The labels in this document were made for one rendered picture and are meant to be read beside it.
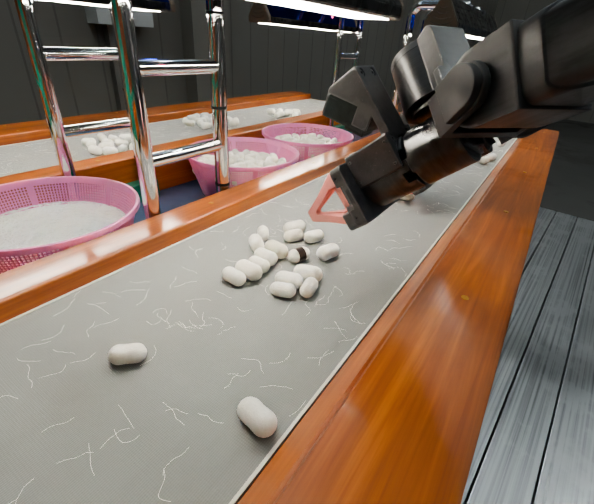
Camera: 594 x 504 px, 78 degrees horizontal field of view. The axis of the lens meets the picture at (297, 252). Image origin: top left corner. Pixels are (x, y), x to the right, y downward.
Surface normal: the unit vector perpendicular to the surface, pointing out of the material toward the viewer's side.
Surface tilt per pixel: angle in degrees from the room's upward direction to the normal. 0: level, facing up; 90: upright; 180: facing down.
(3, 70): 90
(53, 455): 0
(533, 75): 93
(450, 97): 90
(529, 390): 0
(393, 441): 0
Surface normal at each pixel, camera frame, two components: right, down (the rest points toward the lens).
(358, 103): -0.57, 0.39
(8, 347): 0.06, -0.86
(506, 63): -0.95, 0.11
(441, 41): 0.25, -0.29
